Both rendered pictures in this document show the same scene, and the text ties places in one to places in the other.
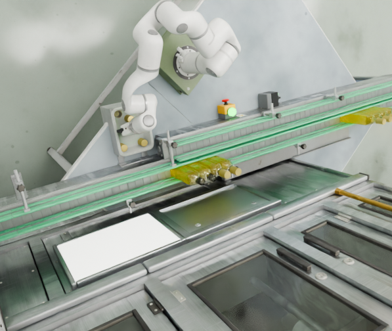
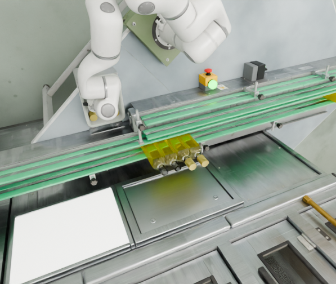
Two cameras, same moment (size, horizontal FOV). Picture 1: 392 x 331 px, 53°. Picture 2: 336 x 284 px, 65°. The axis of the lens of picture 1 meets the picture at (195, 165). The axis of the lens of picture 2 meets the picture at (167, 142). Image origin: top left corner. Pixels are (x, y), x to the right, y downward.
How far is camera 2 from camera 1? 0.77 m
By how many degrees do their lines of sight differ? 17
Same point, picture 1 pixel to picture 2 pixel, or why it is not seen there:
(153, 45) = (106, 28)
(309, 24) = not seen: outside the picture
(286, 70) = (280, 38)
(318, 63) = (316, 31)
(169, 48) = not seen: hidden behind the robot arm
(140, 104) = (98, 91)
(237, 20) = not seen: outside the picture
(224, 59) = (206, 44)
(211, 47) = (189, 31)
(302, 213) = (263, 225)
